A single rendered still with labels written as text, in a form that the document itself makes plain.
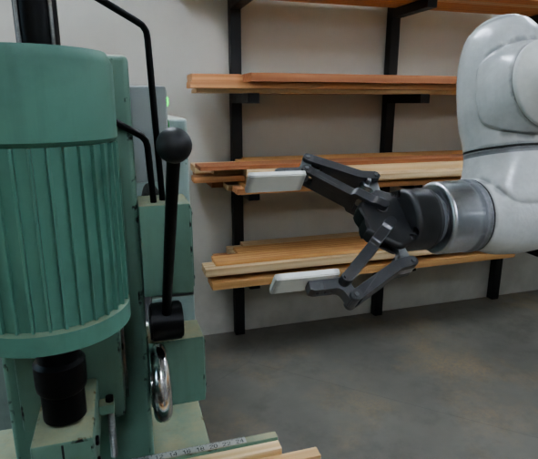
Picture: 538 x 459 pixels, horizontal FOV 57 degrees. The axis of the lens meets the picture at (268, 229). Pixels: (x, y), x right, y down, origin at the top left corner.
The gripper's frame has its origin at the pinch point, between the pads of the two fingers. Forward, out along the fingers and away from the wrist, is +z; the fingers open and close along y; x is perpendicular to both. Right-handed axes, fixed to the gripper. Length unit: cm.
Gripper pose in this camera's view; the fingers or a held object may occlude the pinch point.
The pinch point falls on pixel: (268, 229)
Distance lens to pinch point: 53.9
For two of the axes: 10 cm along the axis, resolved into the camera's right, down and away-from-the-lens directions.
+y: -2.1, -8.1, 5.4
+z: -9.6, 0.7, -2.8
